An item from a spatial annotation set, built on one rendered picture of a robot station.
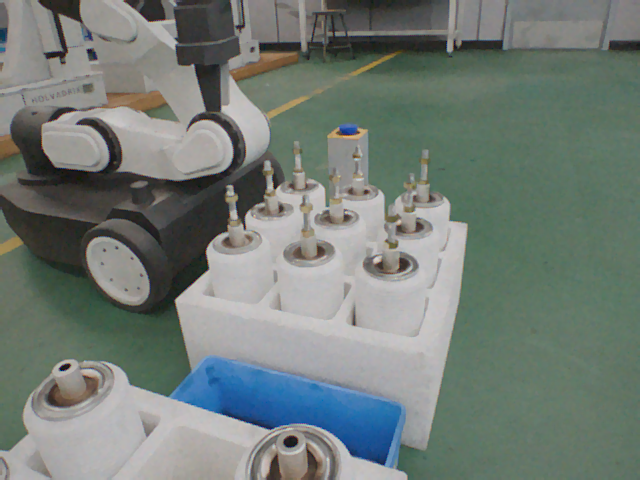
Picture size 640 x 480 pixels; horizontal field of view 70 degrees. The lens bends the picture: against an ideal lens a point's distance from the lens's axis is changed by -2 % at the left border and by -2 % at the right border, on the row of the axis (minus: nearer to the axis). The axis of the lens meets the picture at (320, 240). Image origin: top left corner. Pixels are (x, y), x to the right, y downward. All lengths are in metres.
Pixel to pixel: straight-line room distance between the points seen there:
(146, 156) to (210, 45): 0.63
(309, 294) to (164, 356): 0.38
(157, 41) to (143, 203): 0.32
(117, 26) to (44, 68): 1.93
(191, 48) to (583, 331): 0.82
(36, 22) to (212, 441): 2.68
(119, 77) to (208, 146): 2.44
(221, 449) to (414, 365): 0.25
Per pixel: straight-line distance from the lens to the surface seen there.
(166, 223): 1.00
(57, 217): 1.20
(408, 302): 0.62
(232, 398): 0.75
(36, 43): 2.99
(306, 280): 0.63
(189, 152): 1.03
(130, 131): 1.19
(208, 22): 0.59
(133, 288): 1.04
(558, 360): 0.93
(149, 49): 1.06
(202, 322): 0.73
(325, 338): 0.64
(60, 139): 1.29
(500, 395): 0.83
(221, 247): 0.70
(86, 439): 0.50
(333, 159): 1.01
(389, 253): 0.61
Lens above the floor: 0.58
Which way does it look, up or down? 28 degrees down
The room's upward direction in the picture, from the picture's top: 3 degrees counter-clockwise
